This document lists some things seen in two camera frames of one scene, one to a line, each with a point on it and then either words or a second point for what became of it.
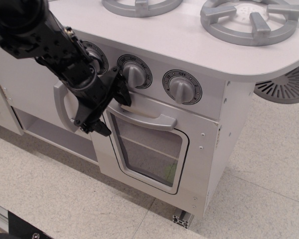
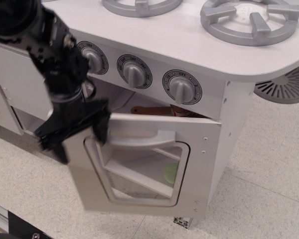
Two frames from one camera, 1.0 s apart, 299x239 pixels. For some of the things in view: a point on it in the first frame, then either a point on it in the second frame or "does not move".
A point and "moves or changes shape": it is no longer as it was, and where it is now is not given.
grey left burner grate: (141, 9) does not move
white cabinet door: (29, 83) does not move
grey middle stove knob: (135, 72) does not move
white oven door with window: (174, 168) moves or changes shape
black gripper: (92, 92) -> (71, 118)
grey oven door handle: (140, 113) -> (165, 137)
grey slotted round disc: (290, 87) does not move
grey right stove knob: (183, 86) does not move
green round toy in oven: (170, 172) does not move
